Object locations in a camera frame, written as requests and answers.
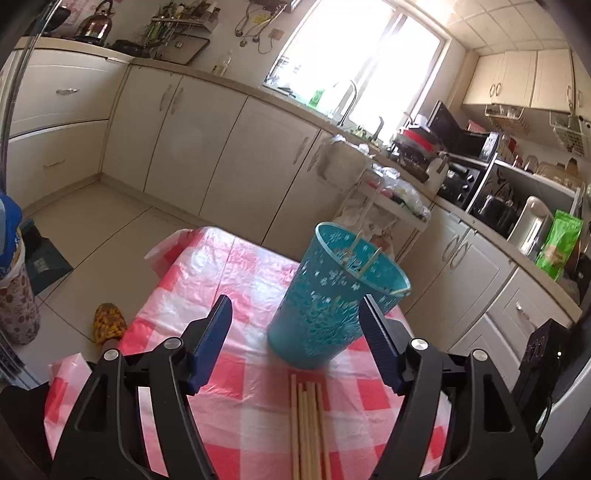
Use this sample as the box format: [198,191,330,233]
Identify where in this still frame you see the wooden chopstick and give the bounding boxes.
[304,390,315,480]
[356,247,382,279]
[308,382,322,480]
[315,383,332,480]
[297,384,310,480]
[290,374,301,480]

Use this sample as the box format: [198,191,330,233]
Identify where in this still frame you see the dish rack with utensils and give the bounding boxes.
[141,1,221,65]

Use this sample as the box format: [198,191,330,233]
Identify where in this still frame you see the teal perforated plastic basket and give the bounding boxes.
[267,222,412,370]

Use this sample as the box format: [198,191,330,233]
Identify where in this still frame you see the yellow patterned slipper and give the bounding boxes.
[92,303,127,348]

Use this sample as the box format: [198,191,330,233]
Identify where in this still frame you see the red white checkered tablecloth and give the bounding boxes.
[43,224,454,480]

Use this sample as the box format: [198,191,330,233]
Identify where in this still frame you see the white storage trolley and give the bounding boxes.
[334,164,432,262]

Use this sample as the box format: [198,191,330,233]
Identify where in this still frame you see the dark dustpan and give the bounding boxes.
[20,219,73,295]

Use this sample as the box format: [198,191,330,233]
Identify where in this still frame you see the black toaster oven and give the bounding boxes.
[438,155,492,212]

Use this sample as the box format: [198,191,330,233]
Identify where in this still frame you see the white electric kettle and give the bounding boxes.
[508,196,554,261]

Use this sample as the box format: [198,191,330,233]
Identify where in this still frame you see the floral bin with blue bag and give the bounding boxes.
[0,193,40,346]

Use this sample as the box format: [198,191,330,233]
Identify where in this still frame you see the green snack bag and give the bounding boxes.
[536,210,584,281]

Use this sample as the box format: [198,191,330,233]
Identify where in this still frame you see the metal sink faucet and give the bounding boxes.
[335,79,359,128]

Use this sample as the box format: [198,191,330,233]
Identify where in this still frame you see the clear plastic bottle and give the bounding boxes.
[211,51,232,77]

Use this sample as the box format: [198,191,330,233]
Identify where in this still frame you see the metal kettle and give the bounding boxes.
[74,0,113,46]

